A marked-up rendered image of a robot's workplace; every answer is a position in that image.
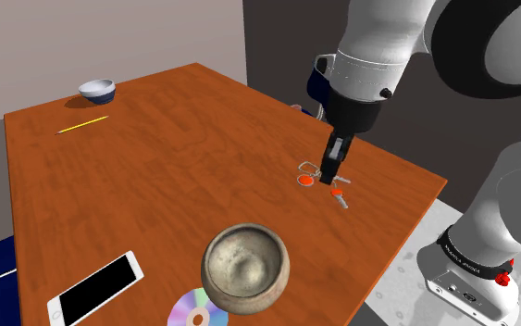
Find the key ring with orange keys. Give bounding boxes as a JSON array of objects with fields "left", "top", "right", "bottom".
[{"left": 296, "top": 160, "right": 353, "bottom": 210}]

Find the dark blue chair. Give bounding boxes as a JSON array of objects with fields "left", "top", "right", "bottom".
[{"left": 290, "top": 53, "right": 335, "bottom": 121}]

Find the white and blue bowl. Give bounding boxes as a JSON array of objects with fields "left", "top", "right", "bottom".
[{"left": 78, "top": 79, "right": 118, "bottom": 106}]

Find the white smartphone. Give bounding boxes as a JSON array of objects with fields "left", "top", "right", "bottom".
[{"left": 45, "top": 250, "right": 145, "bottom": 326}]

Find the shiny compact disc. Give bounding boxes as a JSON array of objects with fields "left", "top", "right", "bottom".
[{"left": 166, "top": 286, "right": 230, "bottom": 326}]

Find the beige stone bowl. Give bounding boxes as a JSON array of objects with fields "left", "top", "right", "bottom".
[{"left": 199, "top": 221, "right": 292, "bottom": 317}]

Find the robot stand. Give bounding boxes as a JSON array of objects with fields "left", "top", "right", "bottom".
[{"left": 362, "top": 198, "right": 521, "bottom": 326}]

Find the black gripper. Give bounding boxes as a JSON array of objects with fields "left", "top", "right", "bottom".
[{"left": 318, "top": 86, "right": 383, "bottom": 187}]

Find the brown wooden table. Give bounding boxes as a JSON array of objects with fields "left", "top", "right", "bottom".
[{"left": 3, "top": 62, "right": 449, "bottom": 326}]

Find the yellow pencil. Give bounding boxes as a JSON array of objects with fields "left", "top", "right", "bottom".
[{"left": 55, "top": 115, "right": 110, "bottom": 136}]

